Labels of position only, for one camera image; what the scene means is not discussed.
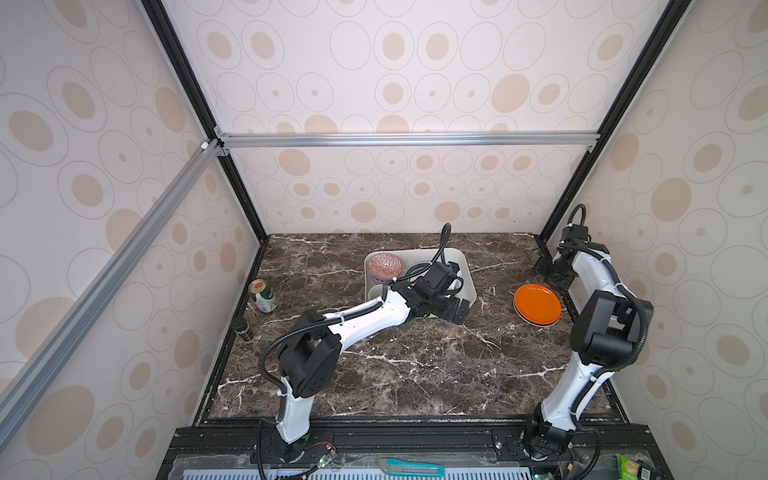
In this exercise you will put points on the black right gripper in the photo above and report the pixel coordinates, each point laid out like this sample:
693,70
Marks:
546,266

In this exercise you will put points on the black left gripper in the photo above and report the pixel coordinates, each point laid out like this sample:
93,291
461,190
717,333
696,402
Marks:
461,315

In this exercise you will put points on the white plastic bin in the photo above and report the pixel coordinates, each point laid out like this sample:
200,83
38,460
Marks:
412,257

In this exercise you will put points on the orange plate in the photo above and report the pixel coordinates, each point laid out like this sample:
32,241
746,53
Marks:
537,305

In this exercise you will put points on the red patterned bowl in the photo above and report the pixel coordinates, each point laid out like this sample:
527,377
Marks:
383,267

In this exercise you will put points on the white green rimmed plate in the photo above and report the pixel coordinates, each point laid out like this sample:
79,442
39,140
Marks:
417,269

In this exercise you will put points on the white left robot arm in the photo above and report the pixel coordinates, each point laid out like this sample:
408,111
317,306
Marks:
304,360

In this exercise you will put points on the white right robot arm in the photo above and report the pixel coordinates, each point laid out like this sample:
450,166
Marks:
607,335

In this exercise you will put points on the green label drink bottle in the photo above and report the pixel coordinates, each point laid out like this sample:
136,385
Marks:
262,296

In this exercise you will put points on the teal utility knife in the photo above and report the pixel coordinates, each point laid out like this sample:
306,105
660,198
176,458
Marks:
400,468

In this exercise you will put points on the small dark cap bottle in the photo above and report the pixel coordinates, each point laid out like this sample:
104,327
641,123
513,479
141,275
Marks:
242,328

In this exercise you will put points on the green snack packet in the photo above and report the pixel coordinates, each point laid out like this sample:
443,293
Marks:
629,469

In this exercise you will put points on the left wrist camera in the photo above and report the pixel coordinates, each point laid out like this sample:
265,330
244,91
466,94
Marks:
442,279

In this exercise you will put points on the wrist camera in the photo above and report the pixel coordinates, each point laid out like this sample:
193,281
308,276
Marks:
575,233
442,279

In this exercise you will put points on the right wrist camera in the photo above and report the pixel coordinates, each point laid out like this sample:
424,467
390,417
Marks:
575,233

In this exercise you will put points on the silver aluminium rail back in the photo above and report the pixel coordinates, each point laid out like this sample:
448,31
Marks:
423,139

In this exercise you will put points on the silver aluminium rail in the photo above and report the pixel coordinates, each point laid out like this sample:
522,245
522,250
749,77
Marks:
40,371
423,139

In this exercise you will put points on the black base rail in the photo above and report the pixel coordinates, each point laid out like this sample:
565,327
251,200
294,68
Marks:
359,448

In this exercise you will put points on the black frame post right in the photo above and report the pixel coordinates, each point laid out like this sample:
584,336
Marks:
658,39

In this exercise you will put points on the black frame post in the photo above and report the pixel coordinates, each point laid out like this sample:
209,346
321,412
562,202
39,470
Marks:
658,39
161,23

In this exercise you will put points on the black frame post left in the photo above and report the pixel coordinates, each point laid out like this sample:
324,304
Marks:
161,23

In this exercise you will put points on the silver aluminium rail left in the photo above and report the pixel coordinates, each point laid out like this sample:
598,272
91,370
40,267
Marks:
40,371

